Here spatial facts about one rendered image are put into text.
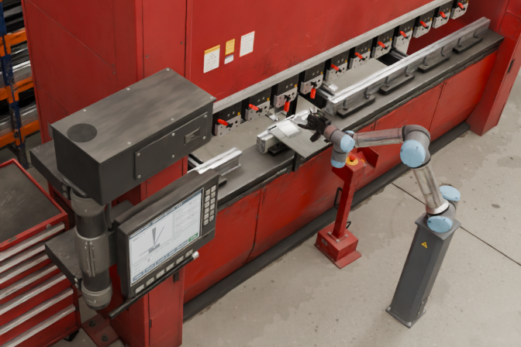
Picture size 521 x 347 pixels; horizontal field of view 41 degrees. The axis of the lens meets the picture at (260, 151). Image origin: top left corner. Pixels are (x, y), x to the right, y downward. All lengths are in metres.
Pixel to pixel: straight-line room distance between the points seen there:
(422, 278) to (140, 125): 2.20
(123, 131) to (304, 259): 2.46
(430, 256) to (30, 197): 2.06
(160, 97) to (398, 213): 2.85
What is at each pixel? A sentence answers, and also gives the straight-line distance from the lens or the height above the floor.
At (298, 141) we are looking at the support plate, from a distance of 3.75.
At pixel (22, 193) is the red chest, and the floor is 0.98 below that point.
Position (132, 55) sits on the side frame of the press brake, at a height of 1.98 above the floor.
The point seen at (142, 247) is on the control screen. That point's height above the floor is 1.48.
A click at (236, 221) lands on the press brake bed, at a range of 3.80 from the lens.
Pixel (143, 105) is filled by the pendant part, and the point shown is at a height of 1.95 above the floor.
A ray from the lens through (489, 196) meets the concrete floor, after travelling 5.32.
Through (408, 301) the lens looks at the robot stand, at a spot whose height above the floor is 0.19.
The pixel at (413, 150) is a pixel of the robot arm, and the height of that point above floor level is 1.33.
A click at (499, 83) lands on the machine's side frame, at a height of 0.52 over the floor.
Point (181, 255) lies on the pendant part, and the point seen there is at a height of 1.29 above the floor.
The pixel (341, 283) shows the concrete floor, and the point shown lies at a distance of 4.43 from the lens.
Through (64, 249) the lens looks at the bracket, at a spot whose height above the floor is 1.21.
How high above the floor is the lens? 3.37
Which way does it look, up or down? 40 degrees down
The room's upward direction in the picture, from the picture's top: 7 degrees clockwise
